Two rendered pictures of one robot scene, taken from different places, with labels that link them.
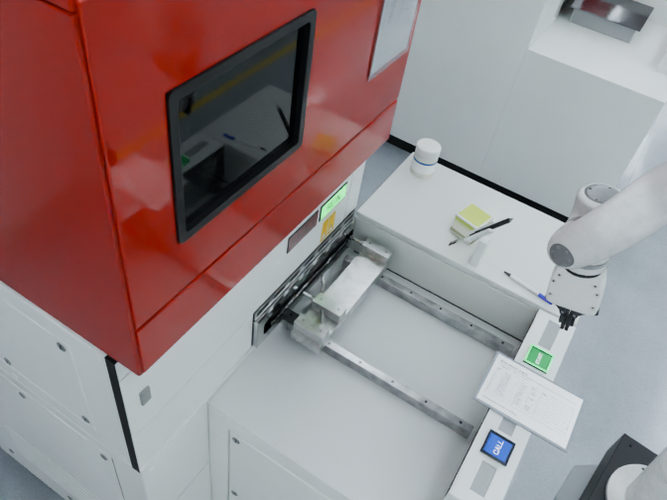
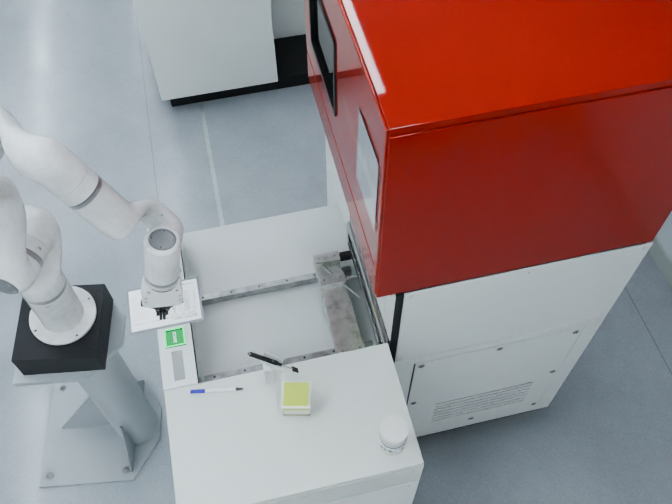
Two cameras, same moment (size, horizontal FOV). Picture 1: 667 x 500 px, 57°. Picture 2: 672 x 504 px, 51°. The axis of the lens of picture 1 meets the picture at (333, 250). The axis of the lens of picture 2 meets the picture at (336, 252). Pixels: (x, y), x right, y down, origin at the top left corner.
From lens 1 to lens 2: 2.08 m
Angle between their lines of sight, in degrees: 73
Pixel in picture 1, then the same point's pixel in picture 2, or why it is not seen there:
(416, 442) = (220, 275)
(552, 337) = (175, 366)
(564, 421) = (136, 308)
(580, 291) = not seen: hidden behind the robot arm
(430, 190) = (363, 423)
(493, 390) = (189, 291)
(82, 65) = not seen: outside the picture
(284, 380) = (317, 244)
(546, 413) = not seen: hidden behind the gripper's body
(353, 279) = (343, 319)
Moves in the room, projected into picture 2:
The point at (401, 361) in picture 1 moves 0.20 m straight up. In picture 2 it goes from (268, 312) to (262, 279)
